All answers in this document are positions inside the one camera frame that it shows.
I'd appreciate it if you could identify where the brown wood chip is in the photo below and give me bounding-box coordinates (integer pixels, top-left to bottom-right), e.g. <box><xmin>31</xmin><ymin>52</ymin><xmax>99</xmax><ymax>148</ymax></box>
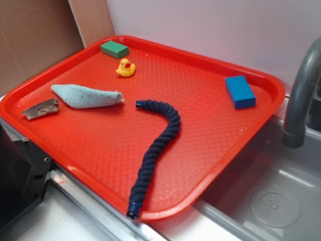
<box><xmin>21</xmin><ymin>98</ymin><xmax>59</xmax><ymax>120</ymax></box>

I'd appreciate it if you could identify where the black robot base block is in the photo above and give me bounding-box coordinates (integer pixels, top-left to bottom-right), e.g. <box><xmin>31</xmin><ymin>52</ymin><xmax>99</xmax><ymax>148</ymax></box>
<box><xmin>1</xmin><ymin>127</ymin><xmax>53</xmax><ymax>231</ymax></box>

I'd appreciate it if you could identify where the red plastic tray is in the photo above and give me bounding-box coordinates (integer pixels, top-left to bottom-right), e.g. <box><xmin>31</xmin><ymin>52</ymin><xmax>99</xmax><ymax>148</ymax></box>
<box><xmin>1</xmin><ymin>36</ymin><xmax>285</xmax><ymax>221</ymax></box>

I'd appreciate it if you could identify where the yellow rubber duck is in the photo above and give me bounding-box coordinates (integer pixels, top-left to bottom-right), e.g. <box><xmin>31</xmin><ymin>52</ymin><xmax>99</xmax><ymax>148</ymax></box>
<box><xmin>115</xmin><ymin>58</ymin><xmax>136</xmax><ymax>77</ymax></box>

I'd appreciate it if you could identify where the green wooden block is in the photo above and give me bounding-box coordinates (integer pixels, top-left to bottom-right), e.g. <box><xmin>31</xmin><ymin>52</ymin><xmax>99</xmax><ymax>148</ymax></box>
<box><xmin>100</xmin><ymin>41</ymin><xmax>130</xmax><ymax>59</ymax></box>

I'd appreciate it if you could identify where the blue wooden block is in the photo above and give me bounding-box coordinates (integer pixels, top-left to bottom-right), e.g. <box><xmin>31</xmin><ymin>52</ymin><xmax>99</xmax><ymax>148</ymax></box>
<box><xmin>225</xmin><ymin>75</ymin><xmax>256</xmax><ymax>109</ymax></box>

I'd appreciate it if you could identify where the light blue folded cloth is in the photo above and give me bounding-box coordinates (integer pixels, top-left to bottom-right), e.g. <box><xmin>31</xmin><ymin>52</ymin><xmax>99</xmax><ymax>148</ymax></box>
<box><xmin>51</xmin><ymin>84</ymin><xmax>124</xmax><ymax>109</ymax></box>

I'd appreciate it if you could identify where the light wooden board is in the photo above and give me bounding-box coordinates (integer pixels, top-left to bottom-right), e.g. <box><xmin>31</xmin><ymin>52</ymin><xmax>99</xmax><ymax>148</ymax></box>
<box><xmin>68</xmin><ymin>0</ymin><xmax>115</xmax><ymax>48</ymax></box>

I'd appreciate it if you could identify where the grey plastic sink basin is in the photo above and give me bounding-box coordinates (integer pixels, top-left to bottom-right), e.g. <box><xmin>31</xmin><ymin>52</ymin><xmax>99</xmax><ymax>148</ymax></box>
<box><xmin>195</xmin><ymin>117</ymin><xmax>320</xmax><ymax>240</ymax></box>

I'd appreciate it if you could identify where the grey faucet spout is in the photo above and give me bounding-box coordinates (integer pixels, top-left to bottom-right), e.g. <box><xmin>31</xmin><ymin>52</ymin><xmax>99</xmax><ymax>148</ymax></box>
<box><xmin>282</xmin><ymin>38</ymin><xmax>320</xmax><ymax>148</ymax></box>

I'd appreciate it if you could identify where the dark blue braided rope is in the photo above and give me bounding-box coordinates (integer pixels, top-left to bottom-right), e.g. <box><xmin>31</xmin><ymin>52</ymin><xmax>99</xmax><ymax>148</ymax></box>
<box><xmin>126</xmin><ymin>99</ymin><xmax>182</xmax><ymax>220</ymax></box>

